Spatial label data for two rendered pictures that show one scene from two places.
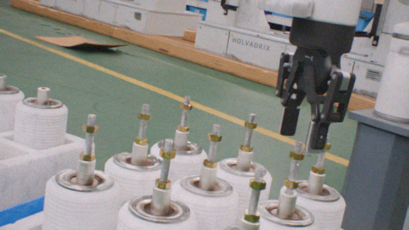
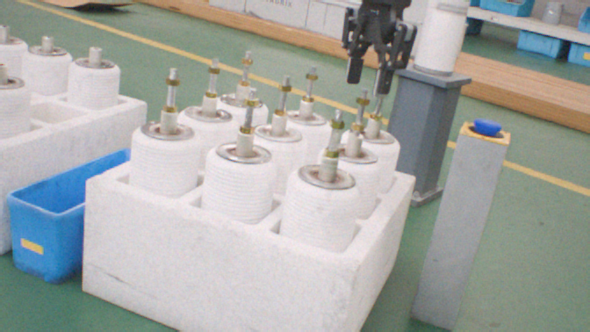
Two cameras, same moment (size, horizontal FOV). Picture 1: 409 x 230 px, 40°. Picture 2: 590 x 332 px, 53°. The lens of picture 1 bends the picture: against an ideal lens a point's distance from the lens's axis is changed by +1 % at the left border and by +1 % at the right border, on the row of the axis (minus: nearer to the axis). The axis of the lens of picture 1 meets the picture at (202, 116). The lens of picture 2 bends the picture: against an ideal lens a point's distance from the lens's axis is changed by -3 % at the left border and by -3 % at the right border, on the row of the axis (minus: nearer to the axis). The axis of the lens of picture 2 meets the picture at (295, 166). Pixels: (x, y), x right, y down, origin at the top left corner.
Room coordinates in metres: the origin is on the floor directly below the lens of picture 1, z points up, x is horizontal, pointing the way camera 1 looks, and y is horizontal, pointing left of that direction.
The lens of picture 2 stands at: (-0.14, 0.10, 0.53)
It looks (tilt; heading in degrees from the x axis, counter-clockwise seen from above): 20 degrees down; 350
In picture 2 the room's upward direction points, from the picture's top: 10 degrees clockwise
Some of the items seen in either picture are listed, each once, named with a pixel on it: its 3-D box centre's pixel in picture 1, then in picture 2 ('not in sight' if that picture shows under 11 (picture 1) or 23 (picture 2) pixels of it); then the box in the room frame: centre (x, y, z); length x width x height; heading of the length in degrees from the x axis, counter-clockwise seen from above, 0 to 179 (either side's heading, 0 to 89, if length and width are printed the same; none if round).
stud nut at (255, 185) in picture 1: (257, 184); (336, 124); (0.57, -0.07, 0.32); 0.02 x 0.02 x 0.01; 64
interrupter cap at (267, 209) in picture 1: (285, 213); (352, 154); (0.68, -0.13, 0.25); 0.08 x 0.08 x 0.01
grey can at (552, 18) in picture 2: not in sight; (552, 13); (4.86, -2.77, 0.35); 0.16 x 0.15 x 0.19; 46
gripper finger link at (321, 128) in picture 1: (324, 130); (390, 76); (0.63, -0.14, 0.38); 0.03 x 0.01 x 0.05; 22
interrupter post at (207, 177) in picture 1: (207, 177); (278, 126); (0.73, -0.02, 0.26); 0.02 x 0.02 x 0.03
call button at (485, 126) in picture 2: not in sight; (486, 128); (0.66, -0.31, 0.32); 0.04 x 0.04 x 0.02
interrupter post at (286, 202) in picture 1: (286, 204); (354, 146); (0.68, -0.13, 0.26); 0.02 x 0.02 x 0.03
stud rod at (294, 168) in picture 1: (293, 170); (360, 114); (0.68, -0.13, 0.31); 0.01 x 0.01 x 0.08; 34
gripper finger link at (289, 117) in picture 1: (288, 121); (354, 70); (0.71, -0.11, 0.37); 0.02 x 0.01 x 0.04; 112
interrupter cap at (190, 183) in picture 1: (206, 185); (277, 133); (0.73, -0.02, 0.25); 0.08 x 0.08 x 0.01
